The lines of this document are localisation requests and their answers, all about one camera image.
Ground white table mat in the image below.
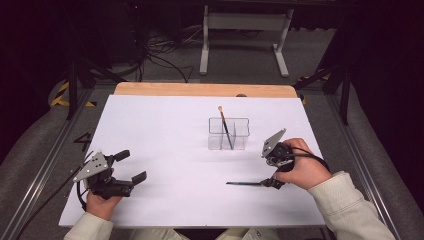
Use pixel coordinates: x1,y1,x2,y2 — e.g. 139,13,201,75
58,94,331,229

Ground left hand-held gripper cable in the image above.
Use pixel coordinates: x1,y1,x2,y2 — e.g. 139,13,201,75
14,151,94,240

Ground clear acrylic organizer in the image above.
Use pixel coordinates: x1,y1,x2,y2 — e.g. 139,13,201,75
208,116,251,151

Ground right hand-held gripper cable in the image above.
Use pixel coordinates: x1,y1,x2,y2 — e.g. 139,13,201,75
289,146,332,174

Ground person's lap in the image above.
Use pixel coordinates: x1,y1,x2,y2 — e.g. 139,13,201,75
128,227,281,240

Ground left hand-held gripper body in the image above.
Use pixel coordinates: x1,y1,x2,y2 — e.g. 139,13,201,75
72,151,134,200

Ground black floor cables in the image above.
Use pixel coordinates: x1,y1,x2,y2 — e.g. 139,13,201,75
133,26,196,84

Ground black makeup brush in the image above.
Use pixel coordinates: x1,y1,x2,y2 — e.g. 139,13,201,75
217,105,234,150
225,181,268,187

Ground person's right hand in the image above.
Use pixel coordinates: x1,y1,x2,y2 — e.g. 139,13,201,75
273,137,333,191

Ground person's left hand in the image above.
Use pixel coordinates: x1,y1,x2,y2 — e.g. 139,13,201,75
85,192,123,221

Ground yellow black floor tape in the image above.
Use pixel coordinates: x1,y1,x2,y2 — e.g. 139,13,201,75
49,81,98,108

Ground black tripod stand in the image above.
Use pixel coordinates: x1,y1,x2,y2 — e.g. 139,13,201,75
64,56,128,121
293,63,351,126

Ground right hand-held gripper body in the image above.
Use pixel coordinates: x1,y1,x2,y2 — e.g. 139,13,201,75
260,128,296,173

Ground aluminium floor rail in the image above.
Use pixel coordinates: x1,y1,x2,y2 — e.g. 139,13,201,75
324,94,401,240
0,88,94,240

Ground hand-held gripper cable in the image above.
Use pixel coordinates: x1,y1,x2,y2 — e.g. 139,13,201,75
289,146,332,174
14,151,94,240

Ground white metal stand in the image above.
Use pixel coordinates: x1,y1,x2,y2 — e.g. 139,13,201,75
199,4,295,78

